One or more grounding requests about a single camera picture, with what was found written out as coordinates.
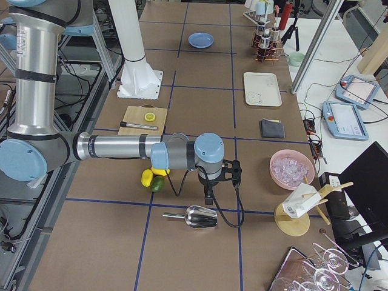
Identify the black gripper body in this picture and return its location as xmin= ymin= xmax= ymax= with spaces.
xmin=197 ymin=168 xmax=222 ymax=189

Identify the blue plate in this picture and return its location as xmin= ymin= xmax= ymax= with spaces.
xmin=188 ymin=32 xmax=214 ymax=49

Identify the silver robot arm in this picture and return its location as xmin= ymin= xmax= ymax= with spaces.
xmin=1 ymin=1 xmax=226 ymax=205

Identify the yellow lemon back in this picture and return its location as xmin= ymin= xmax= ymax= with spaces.
xmin=150 ymin=167 xmax=170 ymax=176

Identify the yellow lemon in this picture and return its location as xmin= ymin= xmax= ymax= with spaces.
xmin=150 ymin=167 xmax=170 ymax=176
xmin=141 ymin=169 xmax=153 ymax=187

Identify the green lime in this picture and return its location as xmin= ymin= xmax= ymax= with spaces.
xmin=150 ymin=176 xmax=165 ymax=193

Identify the yellow lemon front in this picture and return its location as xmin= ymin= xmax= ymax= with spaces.
xmin=141 ymin=169 xmax=153 ymax=187

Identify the pink bowl with ice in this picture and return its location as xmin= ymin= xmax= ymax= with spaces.
xmin=269 ymin=149 xmax=315 ymax=190

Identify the grey folded cloth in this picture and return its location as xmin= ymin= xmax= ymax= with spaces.
xmin=259 ymin=119 xmax=286 ymax=138

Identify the lemon half slice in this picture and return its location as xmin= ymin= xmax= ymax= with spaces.
xmin=144 ymin=112 xmax=156 ymax=122

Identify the white paper carton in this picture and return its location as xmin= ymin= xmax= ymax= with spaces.
xmin=282 ymin=183 xmax=321 ymax=219

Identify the wooden cutting board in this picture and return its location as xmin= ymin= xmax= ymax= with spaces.
xmin=118 ymin=105 xmax=168 ymax=135

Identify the cream bear tray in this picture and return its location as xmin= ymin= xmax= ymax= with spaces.
xmin=243 ymin=72 xmax=282 ymax=107

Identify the clear wine glasses rack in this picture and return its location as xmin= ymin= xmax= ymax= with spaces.
xmin=269 ymin=242 xmax=360 ymax=290

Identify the blue teach pendant near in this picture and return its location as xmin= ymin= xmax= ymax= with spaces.
xmin=322 ymin=101 xmax=369 ymax=141

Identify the blue teach pendant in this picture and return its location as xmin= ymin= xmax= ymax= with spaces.
xmin=322 ymin=101 xmax=369 ymax=141
xmin=335 ymin=75 xmax=380 ymax=109

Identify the green bowl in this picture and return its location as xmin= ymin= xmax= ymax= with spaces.
xmin=288 ymin=52 xmax=305 ymax=67

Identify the dark drink bottle two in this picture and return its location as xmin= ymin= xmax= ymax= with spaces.
xmin=259 ymin=29 xmax=270 ymax=49

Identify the black monitor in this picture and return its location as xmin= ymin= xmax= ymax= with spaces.
xmin=330 ymin=141 xmax=388 ymax=258

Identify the dark drink bottle one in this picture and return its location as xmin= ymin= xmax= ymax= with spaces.
xmin=257 ymin=18 xmax=266 ymax=45

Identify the blue teach pendant far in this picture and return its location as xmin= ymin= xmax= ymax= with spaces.
xmin=335 ymin=75 xmax=380 ymax=109

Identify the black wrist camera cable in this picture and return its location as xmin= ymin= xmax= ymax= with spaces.
xmin=165 ymin=158 xmax=245 ymax=228

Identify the steel knife handle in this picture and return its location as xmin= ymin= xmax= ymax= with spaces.
xmin=119 ymin=121 xmax=158 ymax=130

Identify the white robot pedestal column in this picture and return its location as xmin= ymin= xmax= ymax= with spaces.
xmin=109 ymin=0 xmax=163 ymax=100

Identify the copper wire bottle rack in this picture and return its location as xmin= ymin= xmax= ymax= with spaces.
xmin=252 ymin=20 xmax=283 ymax=62

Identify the aluminium frame post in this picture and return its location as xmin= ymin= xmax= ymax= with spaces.
xmin=290 ymin=0 xmax=344 ymax=94

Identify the white wire cup rack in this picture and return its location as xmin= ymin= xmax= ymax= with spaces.
xmin=243 ymin=0 xmax=275 ymax=24

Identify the black camera tripod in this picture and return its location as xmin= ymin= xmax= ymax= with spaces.
xmin=281 ymin=0 xmax=301 ymax=52

